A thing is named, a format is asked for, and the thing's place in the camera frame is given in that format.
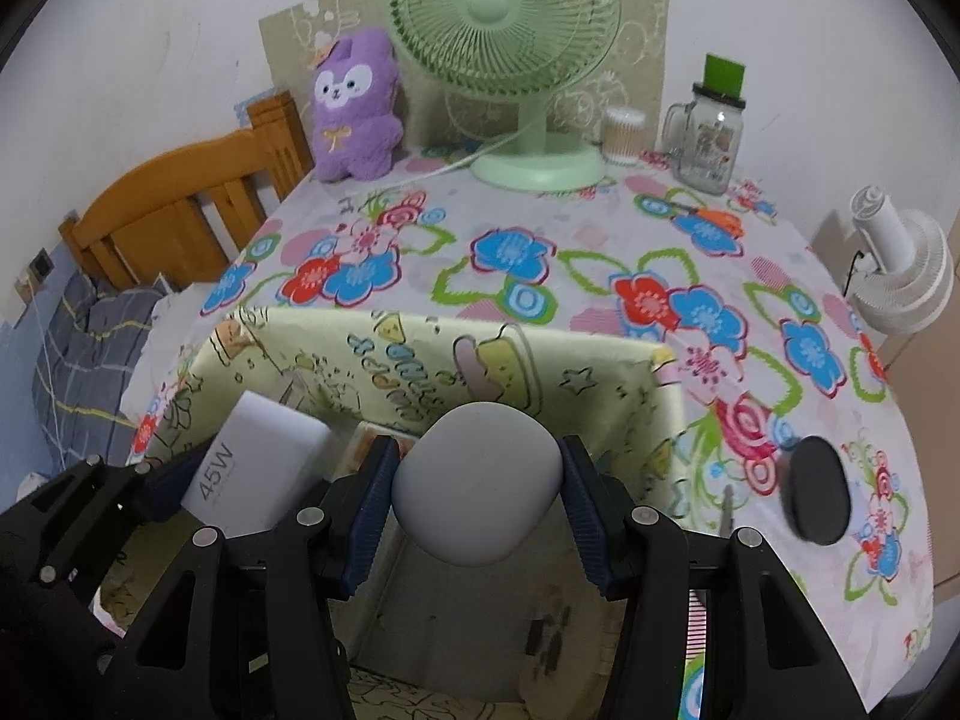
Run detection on orange handled scissors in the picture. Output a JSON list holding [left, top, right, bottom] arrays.
[[660, 199, 743, 233]]

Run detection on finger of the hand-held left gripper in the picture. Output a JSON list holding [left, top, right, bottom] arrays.
[[37, 457, 207, 587], [0, 456, 106, 537]]

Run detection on floral tablecloth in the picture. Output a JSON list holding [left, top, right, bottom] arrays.
[[127, 142, 938, 720]]

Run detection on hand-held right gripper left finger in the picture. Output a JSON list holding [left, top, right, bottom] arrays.
[[112, 435, 402, 720]]

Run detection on white box beige picture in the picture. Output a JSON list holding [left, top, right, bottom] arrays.
[[349, 420, 421, 466]]

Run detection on wooden bed headboard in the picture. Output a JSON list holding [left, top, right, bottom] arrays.
[[58, 90, 314, 292]]

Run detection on purple plush toy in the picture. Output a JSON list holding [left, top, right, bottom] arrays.
[[309, 26, 406, 182]]

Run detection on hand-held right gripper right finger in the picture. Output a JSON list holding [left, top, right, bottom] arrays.
[[559, 435, 863, 720]]

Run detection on yellow fabric storage box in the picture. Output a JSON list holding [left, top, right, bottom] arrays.
[[97, 305, 687, 720]]

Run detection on cotton swab container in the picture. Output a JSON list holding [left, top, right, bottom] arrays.
[[602, 106, 647, 166]]

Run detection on white charger box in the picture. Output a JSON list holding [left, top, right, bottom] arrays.
[[180, 390, 335, 539]]

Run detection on white fan cable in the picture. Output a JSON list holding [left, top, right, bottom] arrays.
[[379, 127, 526, 188]]

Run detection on green desk fan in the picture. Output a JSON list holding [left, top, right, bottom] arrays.
[[384, 0, 623, 194]]

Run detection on glass jar green lid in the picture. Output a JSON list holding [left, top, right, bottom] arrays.
[[662, 52, 749, 194]]

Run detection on blue plaid bedding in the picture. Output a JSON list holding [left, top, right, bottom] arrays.
[[0, 270, 177, 496]]

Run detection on black round compact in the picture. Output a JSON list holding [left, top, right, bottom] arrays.
[[780, 435, 856, 547]]

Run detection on beige patterned board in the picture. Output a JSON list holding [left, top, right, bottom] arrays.
[[259, 0, 672, 158]]

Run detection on white floor fan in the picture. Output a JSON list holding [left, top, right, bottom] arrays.
[[847, 185, 955, 332]]

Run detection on lavender rounded case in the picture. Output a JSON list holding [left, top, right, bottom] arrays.
[[391, 401, 562, 567]]

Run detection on beige round cushion compact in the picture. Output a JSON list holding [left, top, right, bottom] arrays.
[[480, 577, 623, 700]]

